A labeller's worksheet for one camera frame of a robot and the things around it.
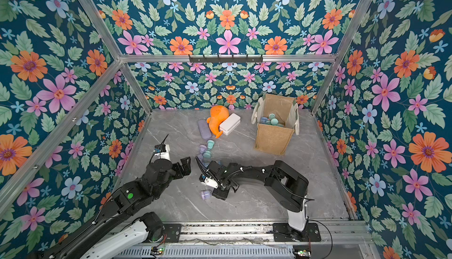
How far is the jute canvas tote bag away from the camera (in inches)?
34.1

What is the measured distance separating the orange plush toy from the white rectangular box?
15 mm

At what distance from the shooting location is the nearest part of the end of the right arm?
23.8 inches

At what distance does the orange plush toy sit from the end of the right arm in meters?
0.37
